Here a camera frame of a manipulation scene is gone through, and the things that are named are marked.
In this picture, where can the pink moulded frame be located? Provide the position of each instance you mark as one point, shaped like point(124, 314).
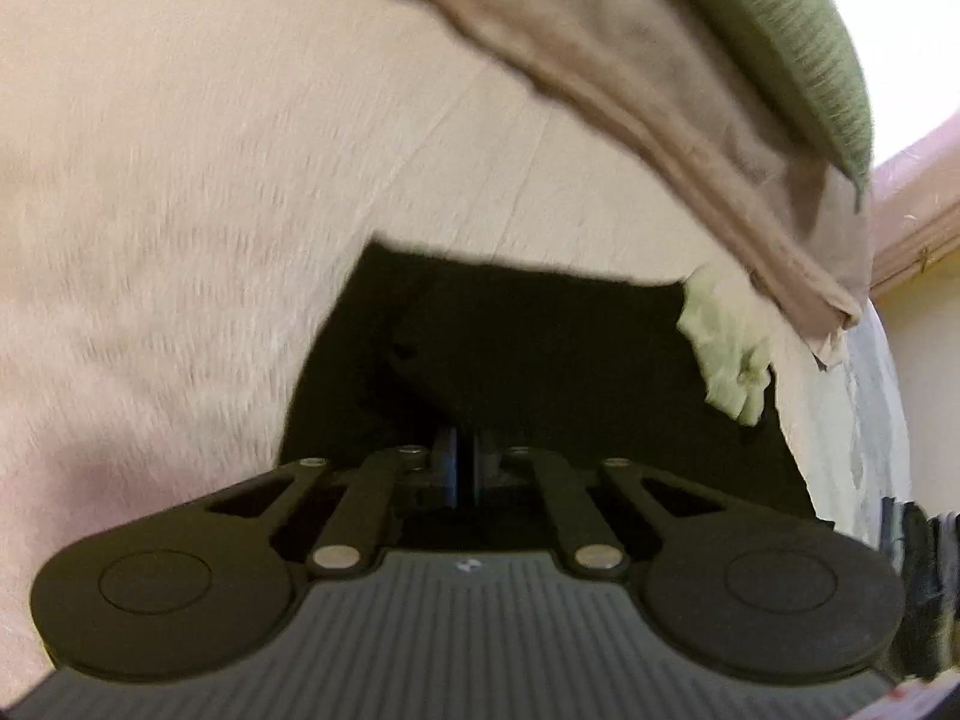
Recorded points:
point(922, 217)

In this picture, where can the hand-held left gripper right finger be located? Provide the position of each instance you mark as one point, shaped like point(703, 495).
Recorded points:
point(474, 472)

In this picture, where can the pinkish beige folded blanket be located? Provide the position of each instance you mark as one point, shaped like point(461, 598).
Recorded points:
point(637, 90)

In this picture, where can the black garment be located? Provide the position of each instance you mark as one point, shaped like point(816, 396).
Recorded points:
point(525, 352)

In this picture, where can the green ribbed cloth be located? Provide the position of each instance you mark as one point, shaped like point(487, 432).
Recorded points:
point(787, 37)

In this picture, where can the pink grey striped blanket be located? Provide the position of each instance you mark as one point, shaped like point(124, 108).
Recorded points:
point(187, 202)

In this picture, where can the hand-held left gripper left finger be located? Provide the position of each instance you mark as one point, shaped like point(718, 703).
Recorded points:
point(446, 472)

